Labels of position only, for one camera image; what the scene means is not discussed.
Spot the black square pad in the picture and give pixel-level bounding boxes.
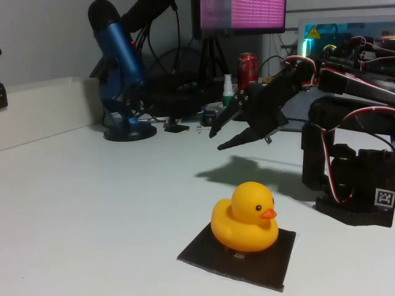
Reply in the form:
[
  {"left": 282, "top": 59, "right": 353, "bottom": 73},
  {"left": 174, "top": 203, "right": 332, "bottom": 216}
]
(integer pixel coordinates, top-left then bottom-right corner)
[{"left": 176, "top": 221, "right": 297, "bottom": 292}]

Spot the blue desktop microphone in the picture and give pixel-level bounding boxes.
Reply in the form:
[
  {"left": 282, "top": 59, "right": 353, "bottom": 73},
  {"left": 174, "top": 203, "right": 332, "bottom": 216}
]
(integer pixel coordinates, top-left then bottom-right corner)
[{"left": 87, "top": 0, "right": 157, "bottom": 142}]

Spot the white fiducial tag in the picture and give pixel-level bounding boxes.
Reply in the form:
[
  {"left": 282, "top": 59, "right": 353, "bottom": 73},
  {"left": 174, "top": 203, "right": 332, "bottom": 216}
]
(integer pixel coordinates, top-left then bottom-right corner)
[{"left": 374, "top": 187, "right": 395, "bottom": 208}]

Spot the black tripod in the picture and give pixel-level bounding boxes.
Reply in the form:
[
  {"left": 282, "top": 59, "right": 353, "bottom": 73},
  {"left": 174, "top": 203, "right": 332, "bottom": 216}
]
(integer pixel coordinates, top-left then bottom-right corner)
[{"left": 197, "top": 36, "right": 231, "bottom": 90}]

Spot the white spray bottle green label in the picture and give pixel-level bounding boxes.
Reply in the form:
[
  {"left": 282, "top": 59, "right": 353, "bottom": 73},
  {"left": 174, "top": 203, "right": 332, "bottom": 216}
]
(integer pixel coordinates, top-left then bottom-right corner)
[{"left": 222, "top": 73, "right": 235, "bottom": 108}]

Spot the small black cube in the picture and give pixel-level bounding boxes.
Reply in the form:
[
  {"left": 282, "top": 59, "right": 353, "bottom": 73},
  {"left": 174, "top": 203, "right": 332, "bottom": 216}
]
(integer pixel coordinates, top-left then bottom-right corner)
[{"left": 202, "top": 110, "right": 217, "bottom": 126}]

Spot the red soda can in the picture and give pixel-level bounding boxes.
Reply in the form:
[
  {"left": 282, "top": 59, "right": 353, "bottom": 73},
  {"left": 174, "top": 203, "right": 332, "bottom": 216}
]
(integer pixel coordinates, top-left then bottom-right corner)
[{"left": 236, "top": 52, "right": 259, "bottom": 92}]

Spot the red white base servo cable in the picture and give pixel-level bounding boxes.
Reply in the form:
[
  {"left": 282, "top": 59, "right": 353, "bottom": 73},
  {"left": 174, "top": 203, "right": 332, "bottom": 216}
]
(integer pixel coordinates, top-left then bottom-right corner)
[{"left": 320, "top": 128, "right": 355, "bottom": 204}]

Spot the red white forearm servo cable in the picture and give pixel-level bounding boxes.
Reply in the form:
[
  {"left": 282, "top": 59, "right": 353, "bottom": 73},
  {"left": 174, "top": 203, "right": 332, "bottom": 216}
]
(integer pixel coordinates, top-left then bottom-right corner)
[{"left": 283, "top": 55, "right": 320, "bottom": 90}]

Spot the yellow rubber duck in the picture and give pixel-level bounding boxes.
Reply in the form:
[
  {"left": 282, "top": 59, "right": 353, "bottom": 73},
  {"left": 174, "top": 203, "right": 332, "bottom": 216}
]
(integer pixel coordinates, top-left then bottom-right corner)
[{"left": 210, "top": 181, "right": 280, "bottom": 253}]

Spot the computer monitor purple screen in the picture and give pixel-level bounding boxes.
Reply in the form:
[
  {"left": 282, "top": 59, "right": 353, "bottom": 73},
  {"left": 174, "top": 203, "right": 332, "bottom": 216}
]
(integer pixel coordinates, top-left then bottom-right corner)
[{"left": 190, "top": 0, "right": 286, "bottom": 39}]

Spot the black hanging cable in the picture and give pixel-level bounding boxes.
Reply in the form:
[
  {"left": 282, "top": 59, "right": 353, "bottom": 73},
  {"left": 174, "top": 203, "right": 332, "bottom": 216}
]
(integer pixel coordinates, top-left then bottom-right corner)
[{"left": 171, "top": 0, "right": 181, "bottom": 75}]

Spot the white box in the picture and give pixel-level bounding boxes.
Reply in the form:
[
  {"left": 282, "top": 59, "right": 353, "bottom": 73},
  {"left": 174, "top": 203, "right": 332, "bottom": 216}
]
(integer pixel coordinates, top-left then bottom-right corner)
[{"left": 0, "top": 76, "right": 106, "bottom": 152}]

